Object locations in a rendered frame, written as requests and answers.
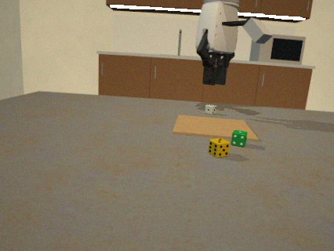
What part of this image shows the yellow die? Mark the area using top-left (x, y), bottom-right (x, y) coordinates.
top-left (208, 138), bottom-right (230, 158)

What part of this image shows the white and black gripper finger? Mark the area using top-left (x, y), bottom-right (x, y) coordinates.
top-left (197, 29), bottom-right (217, 85)
top-left (216, 53), bottom-right (234, 85)

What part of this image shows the white die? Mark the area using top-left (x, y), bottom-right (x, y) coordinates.
top-left (205, 104), bottom-right (216, 115)

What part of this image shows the tan mat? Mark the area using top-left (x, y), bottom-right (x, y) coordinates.
top-left (172, 115), bottom-right (259, 142)

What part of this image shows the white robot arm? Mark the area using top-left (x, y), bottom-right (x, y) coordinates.
top-left (205, 0), bottom-right (273, 44)

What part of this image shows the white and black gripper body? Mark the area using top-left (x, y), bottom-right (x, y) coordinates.
top-left (195, 1), bottom-right (239, 54)

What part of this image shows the green die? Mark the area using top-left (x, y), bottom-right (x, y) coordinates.
top-left (231, 130), bottom-right (247, 147)

